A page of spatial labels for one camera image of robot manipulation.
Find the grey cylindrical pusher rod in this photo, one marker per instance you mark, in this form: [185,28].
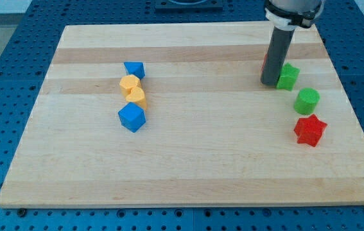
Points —
[277,50]

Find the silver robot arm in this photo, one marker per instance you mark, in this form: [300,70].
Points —
[286,16]

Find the blue triangle block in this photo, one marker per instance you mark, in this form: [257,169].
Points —
[135,68]

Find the red block behind rod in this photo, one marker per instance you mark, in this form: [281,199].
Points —
[264,61]

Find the green star block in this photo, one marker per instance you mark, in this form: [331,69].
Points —
[288,77]

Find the green cylinder block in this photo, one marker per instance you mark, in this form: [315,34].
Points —
[306,101]

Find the red star block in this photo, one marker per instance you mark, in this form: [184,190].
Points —
[309,130]

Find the wooden board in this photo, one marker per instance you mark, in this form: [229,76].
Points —
[214,136]

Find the yellow heart block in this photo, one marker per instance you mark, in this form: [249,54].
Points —
[138,97]

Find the yellow hexagon block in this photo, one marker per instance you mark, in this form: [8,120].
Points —
[127,83]

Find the blue cube block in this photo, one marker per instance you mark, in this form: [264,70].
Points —
[132,117]

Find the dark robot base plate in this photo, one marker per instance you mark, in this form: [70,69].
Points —
[190,5]

